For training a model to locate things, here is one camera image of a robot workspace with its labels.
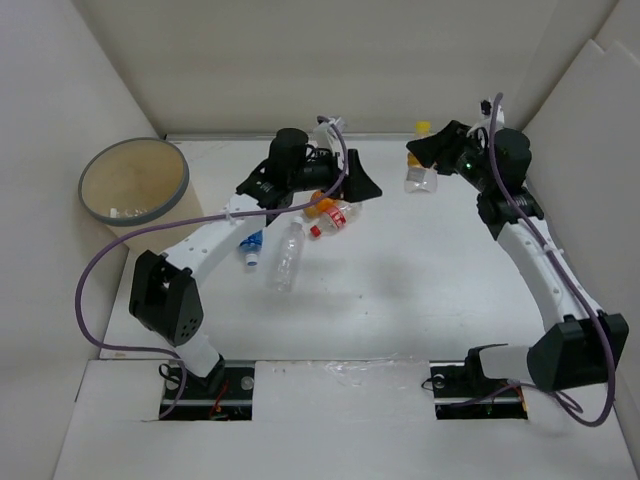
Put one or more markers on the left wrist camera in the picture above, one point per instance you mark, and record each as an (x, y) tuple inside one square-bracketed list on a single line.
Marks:
[(328, 132)]

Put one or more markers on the beige bin with grey rim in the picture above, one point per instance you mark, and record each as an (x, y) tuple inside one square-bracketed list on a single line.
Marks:
[(140, 172)]

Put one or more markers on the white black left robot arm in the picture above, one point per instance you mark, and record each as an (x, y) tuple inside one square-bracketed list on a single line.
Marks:
[(165, 297)]

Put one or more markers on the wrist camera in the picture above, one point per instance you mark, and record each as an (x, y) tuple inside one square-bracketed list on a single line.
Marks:
[(328, 132), (486, 113)]

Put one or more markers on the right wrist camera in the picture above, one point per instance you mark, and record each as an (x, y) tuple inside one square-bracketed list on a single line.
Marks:
[(486, 113)]

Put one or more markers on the orange wrapped plastic bottle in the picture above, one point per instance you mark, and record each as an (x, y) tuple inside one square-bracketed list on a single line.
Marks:
[(319, 204)]

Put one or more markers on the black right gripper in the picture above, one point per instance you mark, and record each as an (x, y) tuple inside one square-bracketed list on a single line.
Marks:
[(441, 147)]

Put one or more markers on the clear unlabelled plastic bottle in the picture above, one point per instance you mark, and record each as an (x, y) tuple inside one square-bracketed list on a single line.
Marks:
[(286, 261)]

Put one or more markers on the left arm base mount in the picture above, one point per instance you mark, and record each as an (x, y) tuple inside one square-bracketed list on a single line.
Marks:
[(228, 398)]

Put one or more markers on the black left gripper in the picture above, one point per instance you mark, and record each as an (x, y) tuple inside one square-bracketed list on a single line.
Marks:
[(357, 185)]

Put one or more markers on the red label plastic bottle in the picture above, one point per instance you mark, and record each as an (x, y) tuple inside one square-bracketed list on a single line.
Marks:
[(335, 219)]

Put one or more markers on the blue label bottle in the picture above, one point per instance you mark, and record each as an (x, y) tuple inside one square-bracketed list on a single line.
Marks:
[(251, 247), (122, 214)]

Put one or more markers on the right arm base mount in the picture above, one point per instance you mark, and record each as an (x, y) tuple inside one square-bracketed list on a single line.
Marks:
[(462, 392)]

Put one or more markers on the yellow cap orange label bottle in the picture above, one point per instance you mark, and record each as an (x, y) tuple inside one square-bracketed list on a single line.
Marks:
[(419, 178)]

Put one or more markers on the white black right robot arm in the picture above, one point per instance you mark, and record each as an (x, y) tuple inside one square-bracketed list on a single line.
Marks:
[(581, 343)]

